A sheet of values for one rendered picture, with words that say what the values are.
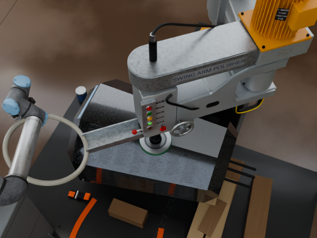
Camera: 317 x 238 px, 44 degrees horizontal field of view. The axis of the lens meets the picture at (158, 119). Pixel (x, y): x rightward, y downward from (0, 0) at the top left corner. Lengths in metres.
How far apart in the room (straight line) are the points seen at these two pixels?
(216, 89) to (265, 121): 1.70
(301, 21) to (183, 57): 0.57
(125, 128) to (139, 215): 0.97
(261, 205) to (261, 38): 1.68
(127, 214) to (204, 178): 0.81
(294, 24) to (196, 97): 0.65
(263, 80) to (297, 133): 1.58
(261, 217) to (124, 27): 2.50
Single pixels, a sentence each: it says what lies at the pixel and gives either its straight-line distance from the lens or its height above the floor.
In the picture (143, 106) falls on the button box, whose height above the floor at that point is 1.51.
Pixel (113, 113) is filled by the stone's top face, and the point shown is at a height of 0.83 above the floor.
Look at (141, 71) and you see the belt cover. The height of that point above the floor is 1.70.
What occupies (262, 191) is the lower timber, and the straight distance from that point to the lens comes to 3.44.
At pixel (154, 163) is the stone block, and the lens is 2.75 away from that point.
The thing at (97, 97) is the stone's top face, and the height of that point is 0.83.
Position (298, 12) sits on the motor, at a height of 1.96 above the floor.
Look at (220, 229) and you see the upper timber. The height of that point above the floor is 0.20.
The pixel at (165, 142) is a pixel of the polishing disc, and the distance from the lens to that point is 2.64.
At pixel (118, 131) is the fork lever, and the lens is 2.47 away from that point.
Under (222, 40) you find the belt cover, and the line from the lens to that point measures 2.08.
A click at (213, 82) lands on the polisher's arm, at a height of 1.43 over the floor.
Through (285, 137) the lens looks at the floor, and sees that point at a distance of 3.84.
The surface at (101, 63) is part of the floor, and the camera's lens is 4.22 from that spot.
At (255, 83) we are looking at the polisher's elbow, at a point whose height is 1.34.
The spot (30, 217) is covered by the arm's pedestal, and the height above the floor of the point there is 0.55.
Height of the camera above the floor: 3.20
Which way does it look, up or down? 58 degrees down
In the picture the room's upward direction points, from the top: 1 degrees counter-clockwise
